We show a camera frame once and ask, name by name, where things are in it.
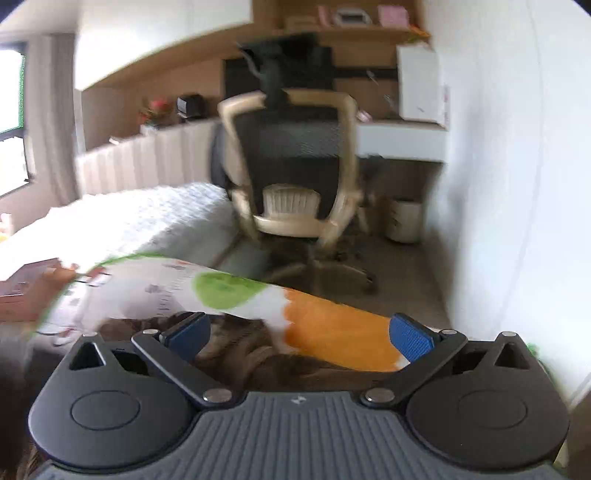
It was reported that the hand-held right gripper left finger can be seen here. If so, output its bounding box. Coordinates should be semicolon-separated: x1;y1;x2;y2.
68;311;234;409

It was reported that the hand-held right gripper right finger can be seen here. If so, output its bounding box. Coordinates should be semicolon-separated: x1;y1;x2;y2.
361;313;533;409

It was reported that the cartoon printed play mat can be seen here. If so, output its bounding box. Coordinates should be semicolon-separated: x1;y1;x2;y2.
34;253;548;374

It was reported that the white trash bin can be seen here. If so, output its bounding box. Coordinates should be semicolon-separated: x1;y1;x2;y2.
385;197;424;244

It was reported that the white quilted bed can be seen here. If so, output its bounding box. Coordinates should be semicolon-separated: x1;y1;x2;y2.
0;182;242;288

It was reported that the brown cardboard box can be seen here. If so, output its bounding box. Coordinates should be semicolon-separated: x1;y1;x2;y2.
0;257;78;325

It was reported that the beige padded headboard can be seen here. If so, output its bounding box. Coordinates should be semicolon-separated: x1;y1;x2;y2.
75;118;223;198

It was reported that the white desk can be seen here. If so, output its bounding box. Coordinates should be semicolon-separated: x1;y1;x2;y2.
355;117;450;164

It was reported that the beige mesh office chair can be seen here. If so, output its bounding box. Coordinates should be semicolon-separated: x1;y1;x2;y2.
210;33;380;297

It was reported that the red flower bouquet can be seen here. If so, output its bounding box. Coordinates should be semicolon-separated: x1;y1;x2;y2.
140;96;175;126

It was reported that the small black appliance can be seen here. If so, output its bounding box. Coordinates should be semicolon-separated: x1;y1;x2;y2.
176;93;206;119

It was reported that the grey curtain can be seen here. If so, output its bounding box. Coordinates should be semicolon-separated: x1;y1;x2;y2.
22;33;85;208

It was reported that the white box on desk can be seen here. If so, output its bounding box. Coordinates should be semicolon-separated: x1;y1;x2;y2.
396;43;450;126

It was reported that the window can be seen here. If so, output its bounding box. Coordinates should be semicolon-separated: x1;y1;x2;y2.
0;43;29;198

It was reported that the pink box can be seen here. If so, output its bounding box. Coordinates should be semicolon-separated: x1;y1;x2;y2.
377;4;410;28

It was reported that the white framed device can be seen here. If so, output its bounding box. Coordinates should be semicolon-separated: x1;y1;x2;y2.
334;7;366;27

